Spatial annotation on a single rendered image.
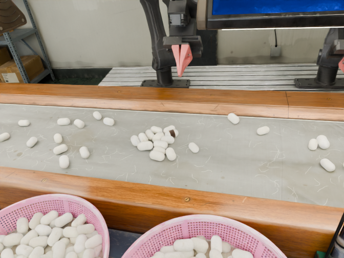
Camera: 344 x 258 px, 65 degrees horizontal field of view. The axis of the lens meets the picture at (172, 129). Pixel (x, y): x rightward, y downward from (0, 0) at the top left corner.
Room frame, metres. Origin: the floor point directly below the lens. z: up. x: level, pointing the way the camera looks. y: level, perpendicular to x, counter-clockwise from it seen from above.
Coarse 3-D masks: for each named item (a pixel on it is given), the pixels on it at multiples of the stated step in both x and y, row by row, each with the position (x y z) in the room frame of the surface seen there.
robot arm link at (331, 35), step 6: (330, 30) 0.87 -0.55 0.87; (336, 30) 0.86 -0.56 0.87; (330, 36) 0.86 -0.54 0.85; (336, 36) 0.85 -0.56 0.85; (324, 42) 0.87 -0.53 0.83; (330, 42) 0.86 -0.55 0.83; (324, 48) 0.85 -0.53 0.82; (324, 54) 0.85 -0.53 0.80; (324, 60) 0.85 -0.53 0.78; (330, 60) 0.84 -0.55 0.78; (336, 60) 0.83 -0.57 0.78
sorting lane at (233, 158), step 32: (0, 128) 0.69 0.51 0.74; (32, 128) 0.67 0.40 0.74; (64, 128) 0.65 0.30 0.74; (96, 128) 0.63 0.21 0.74; (128, 128) 0.61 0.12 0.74; (192, 128) 0.58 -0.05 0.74; (224, 128) 0.57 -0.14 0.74; (256, 128) 0.55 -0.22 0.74; (288, 128) 0.54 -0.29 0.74; (320, 128) 0.53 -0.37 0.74; (0, 160) 0.53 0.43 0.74; (32, 160) 0.52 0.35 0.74; (96, 160) 0.49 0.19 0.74; (128, 160) 0.48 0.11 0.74; (192, 160) 0.46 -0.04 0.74; (224, 160) 0.45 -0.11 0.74; (256, 160) 0.44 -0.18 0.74; (288, 160) 0.43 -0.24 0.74; (320, 160) 0.42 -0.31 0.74; (224, 192) 0.36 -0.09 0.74; (256, 192) 0.35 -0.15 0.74; (288, 192) 0.34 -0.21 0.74; (320, 192) 0.33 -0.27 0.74
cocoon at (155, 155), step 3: (153, 150) 0.48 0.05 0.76; (150, 153) 0.48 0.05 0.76; (153, 153) 0.47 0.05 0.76; (156, 153) 0.47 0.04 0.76; (159, 153) 0.47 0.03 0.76; (162, 153) 0.47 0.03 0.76; (150, 156) 0.47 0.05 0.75; (153, 156) 0.47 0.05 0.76; (156, 156) 0.47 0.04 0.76; (159, 156) 0.46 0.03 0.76; (162, 156) 0.46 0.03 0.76; (153, 159) 0.47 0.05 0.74; (156, 159) 0.46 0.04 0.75; (159, 159) 0.46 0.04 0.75; (162, 159) 0.46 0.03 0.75
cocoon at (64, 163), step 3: (63, 156) 0.50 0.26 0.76; (66, 156) 0.50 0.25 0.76; (60, 159) 0.49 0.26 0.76; (63, 159) 0.48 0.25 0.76; (66, 159) 0.49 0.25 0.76; (60, 162) 0.48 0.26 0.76; (63, 162) 0.48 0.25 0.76; (66, 162) 0.48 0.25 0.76; (60, 165) 0.47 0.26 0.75; (63, 165) 0.47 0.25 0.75; (66, 165) 0.47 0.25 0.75
